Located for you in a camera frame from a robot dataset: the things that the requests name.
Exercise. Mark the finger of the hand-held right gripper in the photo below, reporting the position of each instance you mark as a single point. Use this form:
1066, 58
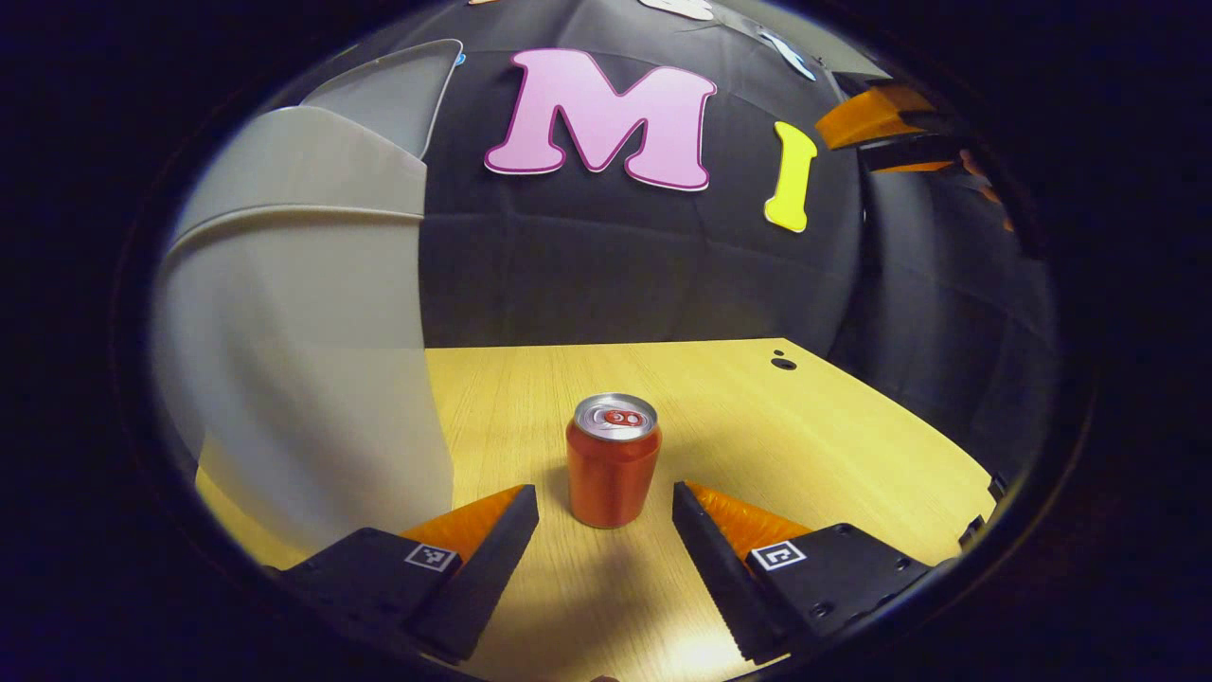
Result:
909, 152
866, 118

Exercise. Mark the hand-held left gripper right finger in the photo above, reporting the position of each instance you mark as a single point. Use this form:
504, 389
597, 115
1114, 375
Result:
720, 578

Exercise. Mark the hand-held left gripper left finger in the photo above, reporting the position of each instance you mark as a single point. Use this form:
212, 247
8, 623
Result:
488, 578

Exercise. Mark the red pop can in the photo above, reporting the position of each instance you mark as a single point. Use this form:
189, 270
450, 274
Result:
614, 474

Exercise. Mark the white desktop garbage bin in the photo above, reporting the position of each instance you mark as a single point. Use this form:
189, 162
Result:
303, 360

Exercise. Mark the wooden desktop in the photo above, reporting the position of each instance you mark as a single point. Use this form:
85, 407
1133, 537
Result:
805, 445

